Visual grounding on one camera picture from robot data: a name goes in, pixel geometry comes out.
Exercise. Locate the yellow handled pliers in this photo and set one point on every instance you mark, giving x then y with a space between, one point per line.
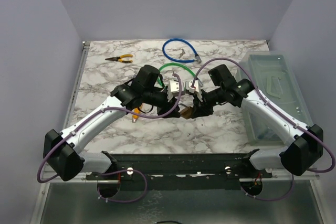
121 58

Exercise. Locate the green cable lock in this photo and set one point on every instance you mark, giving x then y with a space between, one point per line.
179 66

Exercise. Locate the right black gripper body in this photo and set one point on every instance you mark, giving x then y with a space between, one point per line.
209 101

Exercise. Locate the blue cable lock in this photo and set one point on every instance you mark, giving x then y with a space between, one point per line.
172 48

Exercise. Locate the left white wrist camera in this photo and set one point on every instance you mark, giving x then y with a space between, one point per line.
173 90

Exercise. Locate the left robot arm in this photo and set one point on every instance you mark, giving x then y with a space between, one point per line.
63 151

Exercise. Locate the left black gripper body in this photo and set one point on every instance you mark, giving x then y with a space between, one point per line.
166 108

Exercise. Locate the brass padlock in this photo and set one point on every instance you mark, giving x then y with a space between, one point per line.
187 112

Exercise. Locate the orange utility knife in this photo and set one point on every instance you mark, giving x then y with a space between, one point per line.
136 117

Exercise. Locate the clear plastic bin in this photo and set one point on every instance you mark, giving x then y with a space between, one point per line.
271 72

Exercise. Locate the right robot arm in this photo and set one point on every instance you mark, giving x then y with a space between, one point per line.
302 142

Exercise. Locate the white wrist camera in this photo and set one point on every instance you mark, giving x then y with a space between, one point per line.
193 89
173 90

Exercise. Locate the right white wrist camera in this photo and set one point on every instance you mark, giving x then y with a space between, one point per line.
193 89

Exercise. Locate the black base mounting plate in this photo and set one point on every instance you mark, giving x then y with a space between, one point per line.
134 172

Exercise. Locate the aluminium rail frame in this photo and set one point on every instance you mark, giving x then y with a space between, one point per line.
64 150

